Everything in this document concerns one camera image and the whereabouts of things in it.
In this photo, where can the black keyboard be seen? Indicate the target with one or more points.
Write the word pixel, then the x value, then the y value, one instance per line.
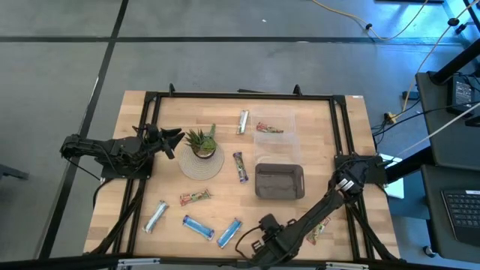
pixel 465 213

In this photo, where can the black frame peg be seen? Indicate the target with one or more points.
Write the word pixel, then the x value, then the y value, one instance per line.
pixel 171 89
pixel 297 89

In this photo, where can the purple granola bar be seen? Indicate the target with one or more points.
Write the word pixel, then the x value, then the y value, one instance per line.
pixel 240 167

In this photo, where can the black caster wheel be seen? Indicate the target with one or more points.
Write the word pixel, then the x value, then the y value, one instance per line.
pixel 430 251

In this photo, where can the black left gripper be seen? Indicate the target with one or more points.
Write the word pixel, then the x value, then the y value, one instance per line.
pixel 155 144

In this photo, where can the red green Chewy bar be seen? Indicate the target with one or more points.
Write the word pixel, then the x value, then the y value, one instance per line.
pixel 194 197
pixel 269 128

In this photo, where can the black aluminium table frame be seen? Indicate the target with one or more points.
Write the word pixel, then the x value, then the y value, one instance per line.
pixel 243 96

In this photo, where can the grey chair leg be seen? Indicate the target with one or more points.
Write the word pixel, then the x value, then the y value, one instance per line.
pixel 11 171

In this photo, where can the black power adapter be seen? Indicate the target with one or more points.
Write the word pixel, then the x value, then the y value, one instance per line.
pixel 462 93

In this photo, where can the silver blue granola bar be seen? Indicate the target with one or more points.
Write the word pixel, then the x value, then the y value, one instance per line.
pixel 155 216

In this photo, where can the round woven placemat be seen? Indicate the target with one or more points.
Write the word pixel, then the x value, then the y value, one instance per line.
pixel 198 168

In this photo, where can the dark cart shelf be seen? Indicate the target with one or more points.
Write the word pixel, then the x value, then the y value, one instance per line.
pixel 435 123

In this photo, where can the green succulent in pot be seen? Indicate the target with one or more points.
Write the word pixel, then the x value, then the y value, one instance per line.
pixel 202 142

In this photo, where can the blue plug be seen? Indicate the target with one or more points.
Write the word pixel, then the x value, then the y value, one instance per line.
pixel 410 95

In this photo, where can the yellow plug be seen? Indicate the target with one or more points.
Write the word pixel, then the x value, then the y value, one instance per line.
pixel 390 118

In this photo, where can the silver frame bracket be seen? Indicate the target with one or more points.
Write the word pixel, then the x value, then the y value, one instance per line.
pixel 347 266
pixel 138 261

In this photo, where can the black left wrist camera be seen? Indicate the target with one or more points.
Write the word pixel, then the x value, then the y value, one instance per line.
pixel 152 131

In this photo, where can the silver printed granola bar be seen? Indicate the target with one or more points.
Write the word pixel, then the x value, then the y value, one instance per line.
pixel 242 122

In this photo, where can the green granola bar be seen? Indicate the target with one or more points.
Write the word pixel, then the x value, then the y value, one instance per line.
pixel 318 231

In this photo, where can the black desk beam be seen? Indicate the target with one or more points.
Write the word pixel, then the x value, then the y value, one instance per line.
pixel 408 164
pixel 455 62

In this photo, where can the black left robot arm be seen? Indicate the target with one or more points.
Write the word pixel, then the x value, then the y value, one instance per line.
pixel 112 148

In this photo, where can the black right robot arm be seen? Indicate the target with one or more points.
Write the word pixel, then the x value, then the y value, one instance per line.
pixel 318 212

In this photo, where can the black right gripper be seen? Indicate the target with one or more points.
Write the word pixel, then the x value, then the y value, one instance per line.
pixel 268 242

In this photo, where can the dark desk top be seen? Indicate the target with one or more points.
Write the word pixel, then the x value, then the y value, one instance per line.
pixel 435 210

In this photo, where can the grey plastic bin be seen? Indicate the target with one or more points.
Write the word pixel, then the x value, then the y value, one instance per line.
pixel 279 181

